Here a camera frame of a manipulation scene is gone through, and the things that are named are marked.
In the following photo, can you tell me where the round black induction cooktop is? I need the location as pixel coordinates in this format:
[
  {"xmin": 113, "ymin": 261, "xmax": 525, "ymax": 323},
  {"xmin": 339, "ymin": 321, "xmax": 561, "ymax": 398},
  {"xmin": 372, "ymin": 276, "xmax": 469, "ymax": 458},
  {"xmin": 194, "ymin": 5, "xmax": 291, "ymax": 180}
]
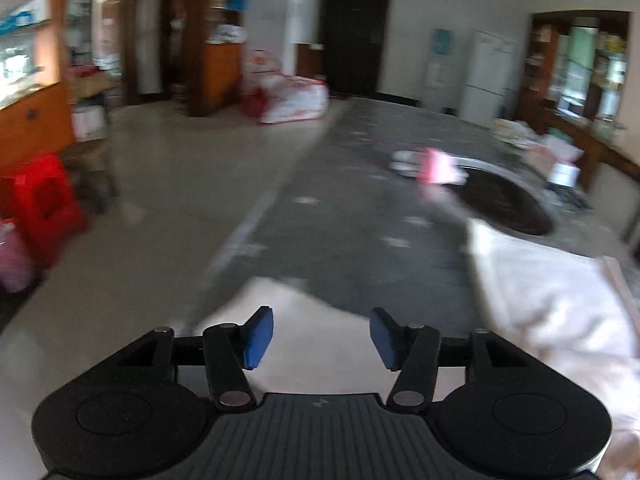
[{"xmin": 452, "ymin": 157, "xmax": 556, "ymax": 236}]

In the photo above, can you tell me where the brown interior door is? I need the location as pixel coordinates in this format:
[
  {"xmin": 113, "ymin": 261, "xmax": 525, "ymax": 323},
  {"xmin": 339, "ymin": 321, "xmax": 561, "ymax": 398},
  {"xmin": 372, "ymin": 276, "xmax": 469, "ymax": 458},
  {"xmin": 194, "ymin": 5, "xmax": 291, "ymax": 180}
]
[{"xmin": 92, "ymin": 0, "xmax": 141, "ymax": 106}]

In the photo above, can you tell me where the white water dispenser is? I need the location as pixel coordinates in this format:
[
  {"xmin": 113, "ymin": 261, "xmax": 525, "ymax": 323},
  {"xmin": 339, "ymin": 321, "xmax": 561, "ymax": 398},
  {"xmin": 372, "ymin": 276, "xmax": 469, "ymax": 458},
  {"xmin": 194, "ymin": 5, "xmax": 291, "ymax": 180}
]
[{"xmin": 427, "ymin": 54, "xmax": 453, "ymax": 98}]

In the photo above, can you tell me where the pink floral cloth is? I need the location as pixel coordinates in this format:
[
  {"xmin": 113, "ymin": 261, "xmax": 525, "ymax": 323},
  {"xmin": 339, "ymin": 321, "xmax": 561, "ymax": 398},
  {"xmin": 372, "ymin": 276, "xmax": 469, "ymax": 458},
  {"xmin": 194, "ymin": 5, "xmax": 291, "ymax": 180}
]
[{"xmin": 0, "ymin": 220, "xmax": 33, "ymax": 293}]

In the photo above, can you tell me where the wooden wall shelf unit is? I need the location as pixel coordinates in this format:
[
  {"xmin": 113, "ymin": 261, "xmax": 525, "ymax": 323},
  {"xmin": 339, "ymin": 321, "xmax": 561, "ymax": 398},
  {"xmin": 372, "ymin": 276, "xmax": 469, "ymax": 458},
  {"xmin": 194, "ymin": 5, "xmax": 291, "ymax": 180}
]
[{"xmin": 517, "ymin": 10, "xmax": 640, "ymax": 181}]

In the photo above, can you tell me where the small wooden side cabinet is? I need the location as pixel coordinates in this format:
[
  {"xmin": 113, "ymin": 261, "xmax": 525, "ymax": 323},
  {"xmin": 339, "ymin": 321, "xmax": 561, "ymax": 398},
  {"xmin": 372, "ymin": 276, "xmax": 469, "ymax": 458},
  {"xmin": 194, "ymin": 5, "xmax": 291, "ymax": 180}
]
[{"xmin": 296, "ymin": 42, "xmax": 326, "ymax": 81}]

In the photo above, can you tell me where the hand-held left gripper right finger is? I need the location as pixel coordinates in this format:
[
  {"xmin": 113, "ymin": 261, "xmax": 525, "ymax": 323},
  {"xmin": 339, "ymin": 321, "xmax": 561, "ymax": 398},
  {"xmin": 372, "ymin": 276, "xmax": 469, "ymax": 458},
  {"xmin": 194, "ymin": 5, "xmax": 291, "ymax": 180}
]
[{"xmin": 370, "ymin": 306, "xmax": 531, "ymax": 413}]

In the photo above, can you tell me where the floral patterned cloth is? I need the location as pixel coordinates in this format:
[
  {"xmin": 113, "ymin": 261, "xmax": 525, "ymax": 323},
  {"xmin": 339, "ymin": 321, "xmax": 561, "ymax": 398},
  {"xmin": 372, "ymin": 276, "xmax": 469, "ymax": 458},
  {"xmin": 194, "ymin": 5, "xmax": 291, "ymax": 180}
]
[{"xmin": 492, "ymin": 117, "xmax": 538, "ymax": 148}]

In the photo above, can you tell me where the polka dot play tent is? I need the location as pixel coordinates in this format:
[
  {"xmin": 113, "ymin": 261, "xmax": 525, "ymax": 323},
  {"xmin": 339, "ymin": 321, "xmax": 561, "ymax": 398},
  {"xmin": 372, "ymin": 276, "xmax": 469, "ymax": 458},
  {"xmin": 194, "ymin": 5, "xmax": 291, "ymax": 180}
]
[{"xmin": 242, "ymin": 50, "xmax": 331, "ymax": 123}]

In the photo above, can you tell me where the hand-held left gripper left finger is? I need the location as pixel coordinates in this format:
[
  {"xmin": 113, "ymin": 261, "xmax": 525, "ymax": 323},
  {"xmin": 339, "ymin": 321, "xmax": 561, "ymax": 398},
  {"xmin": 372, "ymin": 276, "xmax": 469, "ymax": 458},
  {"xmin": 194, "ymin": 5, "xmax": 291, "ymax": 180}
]
[{"xmin": 117, "ymin": 305, "xmax": 276, "ymax": 413}]

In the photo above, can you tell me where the white and pink folded garment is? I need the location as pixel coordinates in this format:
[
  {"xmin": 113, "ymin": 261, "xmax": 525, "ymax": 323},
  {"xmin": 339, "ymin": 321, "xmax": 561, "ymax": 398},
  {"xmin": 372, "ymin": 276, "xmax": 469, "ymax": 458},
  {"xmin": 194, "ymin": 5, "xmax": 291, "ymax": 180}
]
[{"xmin": 390, "ymin": 147, "xmax": 468, "ymax": 186}]

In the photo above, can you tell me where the dark entrance door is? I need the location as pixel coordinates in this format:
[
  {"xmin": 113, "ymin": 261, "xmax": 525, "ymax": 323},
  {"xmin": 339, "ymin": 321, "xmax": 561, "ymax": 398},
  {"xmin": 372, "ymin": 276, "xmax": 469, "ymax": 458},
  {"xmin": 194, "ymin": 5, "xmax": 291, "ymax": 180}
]
[{"xmin": 320, "ymin": 0, "xmax": 393, "ymax": 98}]

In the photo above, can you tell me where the wooden display cabinet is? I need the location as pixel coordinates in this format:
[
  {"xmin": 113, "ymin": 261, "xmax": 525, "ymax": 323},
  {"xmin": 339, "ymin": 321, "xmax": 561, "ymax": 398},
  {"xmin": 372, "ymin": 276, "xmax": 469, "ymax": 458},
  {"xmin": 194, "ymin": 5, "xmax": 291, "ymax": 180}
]
[{"xmin": 0, "ymin": 0, "xmax": 76, "ymax": 171}]

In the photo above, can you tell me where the tall wooden shelf cabinet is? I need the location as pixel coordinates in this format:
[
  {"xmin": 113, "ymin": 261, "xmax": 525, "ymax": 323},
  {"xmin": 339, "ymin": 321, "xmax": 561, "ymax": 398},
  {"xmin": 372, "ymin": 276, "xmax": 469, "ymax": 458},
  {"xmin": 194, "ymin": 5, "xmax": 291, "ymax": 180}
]
[{"xmin": 182, "ymin": 0, "xmax": 246, "ymax": 116}]

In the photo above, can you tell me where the cardboard box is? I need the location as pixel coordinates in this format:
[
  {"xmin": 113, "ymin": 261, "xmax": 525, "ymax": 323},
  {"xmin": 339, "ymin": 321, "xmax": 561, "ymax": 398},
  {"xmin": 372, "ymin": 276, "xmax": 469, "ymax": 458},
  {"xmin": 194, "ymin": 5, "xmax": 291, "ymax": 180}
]
[{"xmin": 67, "ymin": 67, "xmax": 118, "ymax": 106}]

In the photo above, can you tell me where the white refrigerator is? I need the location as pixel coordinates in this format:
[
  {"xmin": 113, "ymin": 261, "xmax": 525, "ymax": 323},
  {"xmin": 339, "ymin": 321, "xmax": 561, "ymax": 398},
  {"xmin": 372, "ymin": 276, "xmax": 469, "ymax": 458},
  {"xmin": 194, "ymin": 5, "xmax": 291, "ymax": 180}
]
[{"xmin": 460, "ymin": 30, "xmax": 518, "ymax": 126}]

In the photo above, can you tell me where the cream garment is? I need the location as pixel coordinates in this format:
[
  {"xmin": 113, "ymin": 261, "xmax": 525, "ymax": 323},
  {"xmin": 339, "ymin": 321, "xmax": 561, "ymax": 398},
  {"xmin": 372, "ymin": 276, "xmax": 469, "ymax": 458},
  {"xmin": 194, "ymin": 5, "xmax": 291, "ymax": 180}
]
[{"xmin": 185, "ymin": 220, "xmax": 640, "ymax": 480}]

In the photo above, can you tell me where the wooden stool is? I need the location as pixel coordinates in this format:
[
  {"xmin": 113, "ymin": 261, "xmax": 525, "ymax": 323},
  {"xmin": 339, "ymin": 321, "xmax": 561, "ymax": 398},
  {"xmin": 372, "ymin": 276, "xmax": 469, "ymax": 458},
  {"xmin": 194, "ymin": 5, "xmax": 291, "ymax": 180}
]
[{"xmin": 62, "ymin": 137, "xmax": 118, "ymax": 211}]

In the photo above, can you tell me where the pink and white tissue box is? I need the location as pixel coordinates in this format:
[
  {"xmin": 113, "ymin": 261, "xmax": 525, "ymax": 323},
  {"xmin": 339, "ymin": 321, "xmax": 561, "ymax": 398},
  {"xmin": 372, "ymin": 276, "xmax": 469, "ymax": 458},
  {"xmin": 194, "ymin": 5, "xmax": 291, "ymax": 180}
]
[{"xmin": 525, "ymin": 132, "xmax": 583, "ymax": 188}]

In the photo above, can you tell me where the white storage box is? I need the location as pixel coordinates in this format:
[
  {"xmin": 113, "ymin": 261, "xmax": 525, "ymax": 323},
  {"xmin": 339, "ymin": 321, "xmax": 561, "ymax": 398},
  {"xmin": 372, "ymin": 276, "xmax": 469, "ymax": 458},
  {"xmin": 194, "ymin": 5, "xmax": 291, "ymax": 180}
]
[
  {"xmin": 72, "ymin": 110, "xmax": 93, "ymax": 141},
  {"xmin": 87, "ymin": 105, "xmax": 108, "ymax": 136}
]

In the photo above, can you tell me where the red plastic stool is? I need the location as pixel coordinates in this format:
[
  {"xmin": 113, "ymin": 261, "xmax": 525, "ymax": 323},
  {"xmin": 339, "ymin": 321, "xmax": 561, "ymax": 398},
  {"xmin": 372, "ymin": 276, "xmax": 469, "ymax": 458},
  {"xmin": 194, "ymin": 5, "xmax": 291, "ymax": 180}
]
[{"xmin": 10, "ymin": 155, "xmax": 88, "ymax": 266}]

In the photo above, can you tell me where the blue water bottle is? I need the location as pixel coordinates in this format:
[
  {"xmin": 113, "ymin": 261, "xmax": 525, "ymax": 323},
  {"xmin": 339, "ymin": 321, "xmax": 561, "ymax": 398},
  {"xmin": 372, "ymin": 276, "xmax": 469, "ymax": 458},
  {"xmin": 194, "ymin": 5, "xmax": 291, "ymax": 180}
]
[{"xmin": 432, "ymin": 29, "xmax": 455, "ymax": 56}]

